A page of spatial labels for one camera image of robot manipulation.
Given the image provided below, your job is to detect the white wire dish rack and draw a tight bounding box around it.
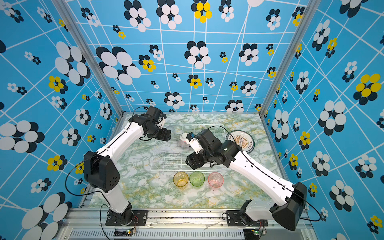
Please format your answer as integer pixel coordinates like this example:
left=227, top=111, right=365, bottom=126
left=149, top=123, right=226, bottom=172

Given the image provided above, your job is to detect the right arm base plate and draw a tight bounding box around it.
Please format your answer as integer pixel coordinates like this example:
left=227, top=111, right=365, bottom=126
left=225, top=210, right=269, bottom=228

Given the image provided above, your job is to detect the clear drinking glass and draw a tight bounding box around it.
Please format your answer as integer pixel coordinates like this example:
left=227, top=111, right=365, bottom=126
left=167, top=126, right=176, bottom=138

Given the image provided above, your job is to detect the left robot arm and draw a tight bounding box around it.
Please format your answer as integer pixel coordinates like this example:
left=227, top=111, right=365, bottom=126
left=83, top=107, right=171, bottom=223

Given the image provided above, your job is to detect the white plate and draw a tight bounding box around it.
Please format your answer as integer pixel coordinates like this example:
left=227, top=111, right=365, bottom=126
left=226, top=130, right=255, bottom=154

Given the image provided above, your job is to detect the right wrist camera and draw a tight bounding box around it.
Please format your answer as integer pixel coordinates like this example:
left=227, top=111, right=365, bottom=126
left=186, top=133, right=203, bottom=154

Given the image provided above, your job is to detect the aluminium front rail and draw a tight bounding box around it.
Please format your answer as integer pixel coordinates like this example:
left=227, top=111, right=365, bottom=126
left=57, top=209, right=318, bottom=240

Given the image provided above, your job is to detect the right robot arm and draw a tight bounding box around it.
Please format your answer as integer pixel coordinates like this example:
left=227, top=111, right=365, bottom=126
left=186, top=129, right=307, bottom=231

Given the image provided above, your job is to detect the pink drinking glass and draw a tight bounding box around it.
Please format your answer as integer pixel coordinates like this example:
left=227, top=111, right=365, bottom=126
left=208, top=172, right=224, bottom=188

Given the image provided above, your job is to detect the yellow drinking glass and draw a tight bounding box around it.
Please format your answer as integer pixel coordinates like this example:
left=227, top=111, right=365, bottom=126
left=173, top=172, right=189, bottom=188

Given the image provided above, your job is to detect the green drinking glass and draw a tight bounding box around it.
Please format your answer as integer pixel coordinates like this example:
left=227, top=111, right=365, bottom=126
left=189, top=171, right=206, bottom=187

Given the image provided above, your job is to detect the striped ceramic bowl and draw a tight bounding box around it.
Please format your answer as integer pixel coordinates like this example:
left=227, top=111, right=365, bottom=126
left=179, top=133, right=190, bottom=148

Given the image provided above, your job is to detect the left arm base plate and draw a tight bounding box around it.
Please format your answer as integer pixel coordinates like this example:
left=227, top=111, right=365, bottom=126
left=105, top=209, right=149, bottom=227

